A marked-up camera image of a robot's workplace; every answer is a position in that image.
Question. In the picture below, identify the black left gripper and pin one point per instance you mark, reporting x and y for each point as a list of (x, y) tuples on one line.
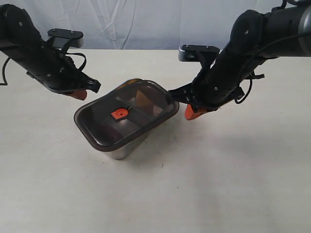
[(57, 72)]

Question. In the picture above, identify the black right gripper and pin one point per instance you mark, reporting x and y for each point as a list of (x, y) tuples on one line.
[(211, 89)]

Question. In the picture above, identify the dark transparent box lid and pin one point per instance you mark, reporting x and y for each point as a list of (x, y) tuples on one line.
[(113, 120)]

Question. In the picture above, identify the yellow toy cheese wedge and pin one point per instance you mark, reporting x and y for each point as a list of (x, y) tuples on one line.
[(143, 102)]

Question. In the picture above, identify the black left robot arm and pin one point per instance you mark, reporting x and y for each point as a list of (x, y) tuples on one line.
[(20, 41)]

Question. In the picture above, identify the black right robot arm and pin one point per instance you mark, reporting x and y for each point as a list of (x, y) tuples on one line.
[(255, 38)]

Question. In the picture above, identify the stainless steel lunch box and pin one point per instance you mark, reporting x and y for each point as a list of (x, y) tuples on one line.
[(154, 138)]

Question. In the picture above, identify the blue-grey backdrop curtain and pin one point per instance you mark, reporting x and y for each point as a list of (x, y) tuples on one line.
[(143, 24)]

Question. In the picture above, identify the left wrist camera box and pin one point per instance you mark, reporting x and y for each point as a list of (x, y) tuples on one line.
[(59, 38)]

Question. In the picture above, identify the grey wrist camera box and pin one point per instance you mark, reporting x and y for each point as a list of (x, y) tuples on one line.
[(190, 53)]

